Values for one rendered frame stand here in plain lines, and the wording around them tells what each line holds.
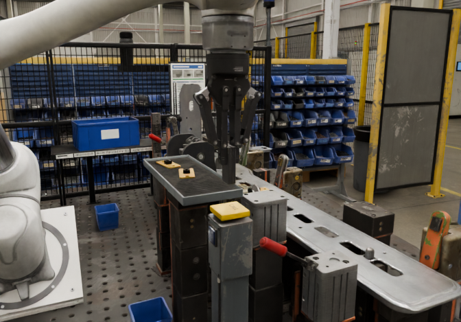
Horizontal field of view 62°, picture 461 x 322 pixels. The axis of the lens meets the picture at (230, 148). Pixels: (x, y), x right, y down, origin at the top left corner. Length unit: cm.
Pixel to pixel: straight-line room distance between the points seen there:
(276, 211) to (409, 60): 347
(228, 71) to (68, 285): 94
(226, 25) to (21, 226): 78
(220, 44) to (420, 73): 385
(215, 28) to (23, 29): 29
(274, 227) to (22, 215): 67
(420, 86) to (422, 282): 364
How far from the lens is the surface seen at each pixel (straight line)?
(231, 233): 73
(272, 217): 96
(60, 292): 138
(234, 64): 66
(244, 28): 67
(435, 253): 100
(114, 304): 135
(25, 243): 119
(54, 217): 147
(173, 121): 166
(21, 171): 125
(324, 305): 79
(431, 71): 453
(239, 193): 84
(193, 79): 227
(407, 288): 88
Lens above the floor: 143
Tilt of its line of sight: 12 degrees down
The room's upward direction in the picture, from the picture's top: straight up
